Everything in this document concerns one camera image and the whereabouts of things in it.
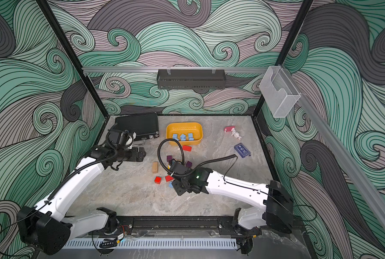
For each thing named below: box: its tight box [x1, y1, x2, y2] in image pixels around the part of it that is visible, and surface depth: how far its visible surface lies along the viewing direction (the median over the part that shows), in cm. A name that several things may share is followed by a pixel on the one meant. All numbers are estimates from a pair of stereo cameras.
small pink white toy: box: [223, 125, 242, 141], surface depth 109 cm
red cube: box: [154, 176, 162, 185], surface depth 89 cm
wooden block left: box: [152, 161, 159, 174], surface depth 94 cm
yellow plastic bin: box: [166, 121, 204, 146], surface depth 109 cm
